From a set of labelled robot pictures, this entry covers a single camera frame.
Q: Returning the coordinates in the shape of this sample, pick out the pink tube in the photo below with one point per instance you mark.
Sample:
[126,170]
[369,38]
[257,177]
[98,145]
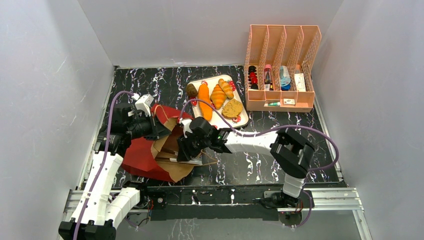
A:
[268,78]

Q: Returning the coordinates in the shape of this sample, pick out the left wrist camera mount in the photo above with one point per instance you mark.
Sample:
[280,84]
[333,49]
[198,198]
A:
[144,102]

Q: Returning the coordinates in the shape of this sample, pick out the red brown paper bag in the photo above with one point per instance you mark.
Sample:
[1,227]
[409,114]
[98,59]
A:
[139,158]

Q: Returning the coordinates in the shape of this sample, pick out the small striped fake croissant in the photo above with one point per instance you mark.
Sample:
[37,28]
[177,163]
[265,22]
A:
[226,88]

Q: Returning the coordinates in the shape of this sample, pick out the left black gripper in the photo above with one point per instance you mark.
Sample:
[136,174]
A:
[156,130]

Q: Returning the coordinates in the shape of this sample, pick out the tan round fake bread slice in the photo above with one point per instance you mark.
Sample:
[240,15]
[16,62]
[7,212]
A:
[232,109]

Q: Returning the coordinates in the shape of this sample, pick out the red black bottle stack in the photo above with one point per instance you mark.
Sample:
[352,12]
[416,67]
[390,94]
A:
[252,77]

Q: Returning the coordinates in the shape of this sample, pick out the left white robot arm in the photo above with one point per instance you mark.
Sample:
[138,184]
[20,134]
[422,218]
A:
[97,216]

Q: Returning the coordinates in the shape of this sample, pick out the fake bread loaf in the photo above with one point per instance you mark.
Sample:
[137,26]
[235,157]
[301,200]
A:
[218,97]
[204,104]

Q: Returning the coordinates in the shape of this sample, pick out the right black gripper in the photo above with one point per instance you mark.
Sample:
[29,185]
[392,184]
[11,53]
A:
[185,149]

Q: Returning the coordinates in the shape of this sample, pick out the brown round fake bread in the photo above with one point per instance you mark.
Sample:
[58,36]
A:
[191,91]

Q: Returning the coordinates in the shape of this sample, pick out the strawberry print tray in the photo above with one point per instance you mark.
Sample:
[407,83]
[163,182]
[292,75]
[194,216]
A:
[240,121]

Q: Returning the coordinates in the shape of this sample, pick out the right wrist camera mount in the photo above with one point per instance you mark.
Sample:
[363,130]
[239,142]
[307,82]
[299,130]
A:
[186,127]

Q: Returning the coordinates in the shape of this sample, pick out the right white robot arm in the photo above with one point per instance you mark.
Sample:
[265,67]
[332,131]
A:
[290,150]

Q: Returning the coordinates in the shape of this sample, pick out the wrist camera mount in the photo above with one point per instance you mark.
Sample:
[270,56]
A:
[144,102]
[186,127]

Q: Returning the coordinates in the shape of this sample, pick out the green white tube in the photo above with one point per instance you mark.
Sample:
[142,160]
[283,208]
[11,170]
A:
[273,104]

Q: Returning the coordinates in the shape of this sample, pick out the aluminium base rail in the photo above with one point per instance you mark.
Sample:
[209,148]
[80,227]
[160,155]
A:
[241,202]

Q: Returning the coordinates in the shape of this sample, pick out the peach desk organizer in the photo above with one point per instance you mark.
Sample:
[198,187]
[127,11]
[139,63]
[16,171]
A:
[278,66]

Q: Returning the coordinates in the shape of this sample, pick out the metal tongs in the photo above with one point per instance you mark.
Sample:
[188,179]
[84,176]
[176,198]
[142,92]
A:
[185,160]

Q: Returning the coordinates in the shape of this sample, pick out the small white card box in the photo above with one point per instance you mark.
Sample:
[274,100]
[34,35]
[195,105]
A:
[289,102]

